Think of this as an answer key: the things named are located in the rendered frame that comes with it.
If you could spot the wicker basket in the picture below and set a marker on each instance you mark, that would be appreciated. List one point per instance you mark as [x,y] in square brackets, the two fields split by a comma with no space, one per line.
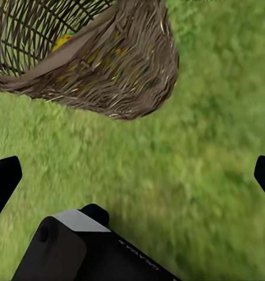
[132,75]

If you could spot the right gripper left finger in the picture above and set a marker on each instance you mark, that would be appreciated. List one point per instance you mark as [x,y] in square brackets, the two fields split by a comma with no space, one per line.
[10,176]

